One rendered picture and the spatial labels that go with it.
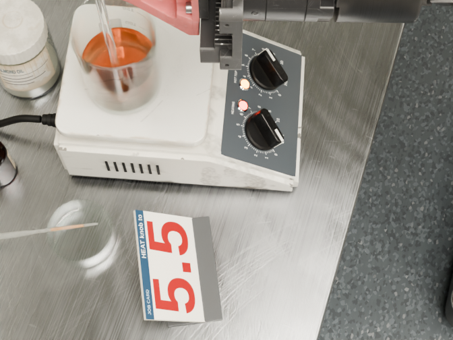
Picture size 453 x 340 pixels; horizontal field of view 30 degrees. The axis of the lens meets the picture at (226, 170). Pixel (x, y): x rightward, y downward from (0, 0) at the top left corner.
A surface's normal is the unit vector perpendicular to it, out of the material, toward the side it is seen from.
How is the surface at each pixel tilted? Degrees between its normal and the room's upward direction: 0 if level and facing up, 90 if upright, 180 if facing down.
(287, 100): 30
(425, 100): 0
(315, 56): 0
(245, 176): 90
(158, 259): 40
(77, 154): 90
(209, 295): 0
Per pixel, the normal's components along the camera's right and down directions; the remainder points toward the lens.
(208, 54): -0.02, 0.93
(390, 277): 0.00, -0.38
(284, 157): 0.50, -0.29
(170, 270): 0.64, -0.37
